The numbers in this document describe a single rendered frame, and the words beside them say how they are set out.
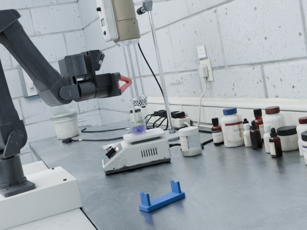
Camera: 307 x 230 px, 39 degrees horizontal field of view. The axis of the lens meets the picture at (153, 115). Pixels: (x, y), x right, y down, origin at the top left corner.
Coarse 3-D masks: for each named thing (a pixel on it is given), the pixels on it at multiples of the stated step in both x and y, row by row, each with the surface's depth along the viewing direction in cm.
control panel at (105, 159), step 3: (120, 144) 134; (114, 147) 137; (117, 147) 132; (120, 147) 129; (117, 150) 129; (120, 150) 126; (105, 156) 135; (105, 159) 131; (108, 159) 127; (105, 162) 127
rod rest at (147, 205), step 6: (174, 186) 93; (174, 192) 93; (180, 192) 92; (144, 198) 88; (156, 198) 92; (162, 198) 91; (168, 198) 90; (174, 198) 91; (180, 198) 92; (144, 204) 89; (150, 204) 88; (156, 204) 88; (162, 204) 89; (144, 210) 88; (150, 210) 87
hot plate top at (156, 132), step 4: (156, 128) 137; (160, 128) 136; (148, 132) 132; (152, 132) 130; (156, 132) 129; (160, 132) 127; (164, 132) 127; (124, 136) 132; (128, 136) 131; (132, 136) 129; (136, 136) 128; (140, 136) 127; (144, 136) 126; (148, 136) 126; (152, 136) 126; (156, 136) 126; (124, 140) 129; (128, 140) 125; (132, 140) 125; (136, 140) 125; (140, 140) 126
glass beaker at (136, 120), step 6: (132, 114) 129; (138, 114) 129; (132, 120) 129; (138, 120) 129; (144, 120) 131; (132, 126) 130; (138, 126) 129; (144, 126) 131; (132, 132) 130; (138, 132) 130; (144, 132) 130
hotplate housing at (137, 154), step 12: (132, 144) 127; (144, 144) 126; (156, 144) 126; (168, 144) 127; (120, 156) 125; (132, 156) 125; (144, 156) 126; (156, 156) 126; (168, 156) 127; (108, 168) 125; (120, 168) 125; (132, 168) 126
